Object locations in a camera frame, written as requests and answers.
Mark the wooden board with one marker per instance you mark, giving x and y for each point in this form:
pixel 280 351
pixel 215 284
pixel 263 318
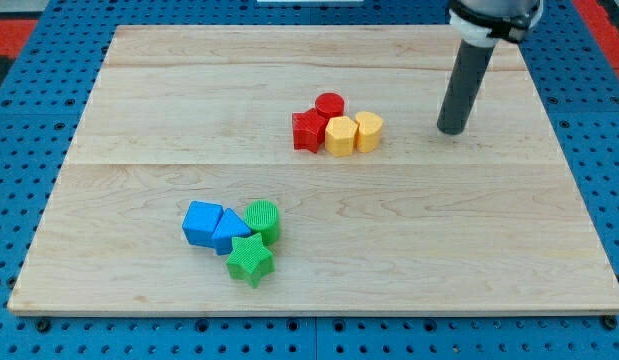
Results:
pixel 485 223

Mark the red star block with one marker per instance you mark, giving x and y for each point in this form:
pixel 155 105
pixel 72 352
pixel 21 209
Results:
pixel 308 130

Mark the yellow hexagon block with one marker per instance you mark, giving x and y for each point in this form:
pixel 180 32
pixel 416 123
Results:
pixel 340 136

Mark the green cylinder block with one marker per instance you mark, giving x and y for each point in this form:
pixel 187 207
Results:
pixel 262 216

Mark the yellow heart block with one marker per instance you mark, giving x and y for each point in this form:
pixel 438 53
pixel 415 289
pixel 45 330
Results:
pixel 370 126

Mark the red cylinder block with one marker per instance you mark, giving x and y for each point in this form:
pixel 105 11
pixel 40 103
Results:
pixel 329 105

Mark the blue triangle block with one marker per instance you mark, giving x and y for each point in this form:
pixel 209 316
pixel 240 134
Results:
pixel 229 226

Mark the green star block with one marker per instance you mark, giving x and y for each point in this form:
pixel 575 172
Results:
pixel 250 260

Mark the blue cube block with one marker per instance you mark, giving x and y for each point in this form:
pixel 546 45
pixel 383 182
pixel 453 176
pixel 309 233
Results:
pixel 200 222

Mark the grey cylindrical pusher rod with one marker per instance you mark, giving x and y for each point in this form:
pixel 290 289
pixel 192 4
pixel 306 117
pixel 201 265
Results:
pixel 469 69

